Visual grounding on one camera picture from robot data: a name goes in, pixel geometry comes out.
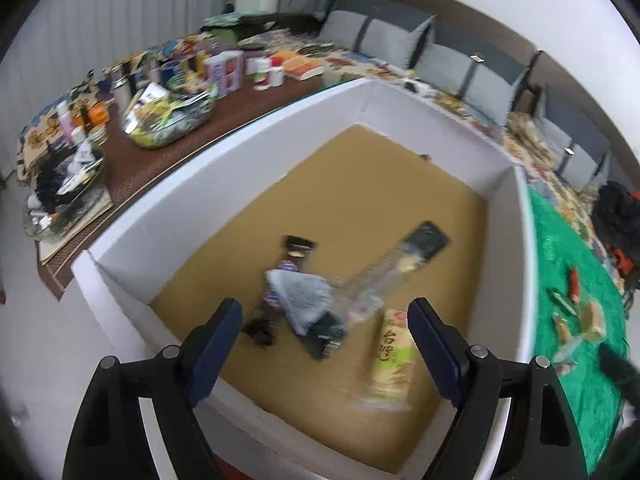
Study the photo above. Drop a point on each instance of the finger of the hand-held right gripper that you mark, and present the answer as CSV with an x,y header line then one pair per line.
x,y
622,375

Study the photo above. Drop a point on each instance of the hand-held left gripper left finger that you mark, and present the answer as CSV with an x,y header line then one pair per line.
x,y
215,350

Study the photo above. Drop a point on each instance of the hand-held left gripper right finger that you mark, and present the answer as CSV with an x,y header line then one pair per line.
x,y
435,345

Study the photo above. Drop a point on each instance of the yellow snack packet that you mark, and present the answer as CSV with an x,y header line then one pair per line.
x,y
392,360

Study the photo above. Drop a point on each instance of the black and white sausage stick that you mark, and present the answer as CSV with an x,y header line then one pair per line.
x,y
262,317

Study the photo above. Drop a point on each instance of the clear snack stick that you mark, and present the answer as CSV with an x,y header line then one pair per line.
x,y
567,351

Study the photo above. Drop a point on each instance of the dark brown snack bar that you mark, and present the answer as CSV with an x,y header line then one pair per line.
x,y
562,368

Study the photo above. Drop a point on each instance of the bread slices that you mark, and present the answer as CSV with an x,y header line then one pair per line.
x,y
592,317

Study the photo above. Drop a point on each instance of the clear sausage bun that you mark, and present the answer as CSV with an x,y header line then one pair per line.
x,y
564,330

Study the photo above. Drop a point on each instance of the long clear black-ended packet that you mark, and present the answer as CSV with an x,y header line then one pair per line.
x,y
400,265

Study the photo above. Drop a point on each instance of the green sausage stick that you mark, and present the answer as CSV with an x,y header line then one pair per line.
x,y
562,301

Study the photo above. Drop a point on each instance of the white triangular snack packet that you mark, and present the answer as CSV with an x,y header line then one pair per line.
x,y
300,300

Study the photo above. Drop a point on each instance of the red snack packet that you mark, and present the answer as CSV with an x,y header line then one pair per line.
x,y
574,280

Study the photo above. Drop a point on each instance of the white cardboard box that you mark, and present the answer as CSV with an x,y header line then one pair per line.
x,y
350,200

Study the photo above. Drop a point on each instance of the green patterned blanket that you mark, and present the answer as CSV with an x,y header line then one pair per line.
x,y
555,250

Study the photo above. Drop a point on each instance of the black clothes pile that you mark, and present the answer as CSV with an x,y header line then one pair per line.
x,y
617,220

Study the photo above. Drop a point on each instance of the clear dish of dark items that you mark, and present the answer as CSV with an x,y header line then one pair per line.
x,y
65,200

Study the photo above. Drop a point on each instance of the glass bowl of packets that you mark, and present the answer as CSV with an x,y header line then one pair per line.
x,y
170,120

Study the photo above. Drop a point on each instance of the grey two-tone pillow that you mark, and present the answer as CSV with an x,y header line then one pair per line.
x,y
375,30
465,85
575,140

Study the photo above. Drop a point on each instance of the white power strip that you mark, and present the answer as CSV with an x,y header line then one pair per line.
x,y
417,86

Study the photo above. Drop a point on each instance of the purple printed box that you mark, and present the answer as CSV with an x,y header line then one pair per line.
x,y
225,72

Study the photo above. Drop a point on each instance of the row of bottles and jars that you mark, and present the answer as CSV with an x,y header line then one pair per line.
x,y
125,85

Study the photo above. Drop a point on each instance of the white cup red band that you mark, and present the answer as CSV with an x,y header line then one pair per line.
x,y
267,75

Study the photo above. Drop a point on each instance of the orange book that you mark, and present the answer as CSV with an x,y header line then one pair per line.
x,y
302,67

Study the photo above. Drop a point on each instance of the dark green bag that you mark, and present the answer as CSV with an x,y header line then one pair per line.
x,y
240,22

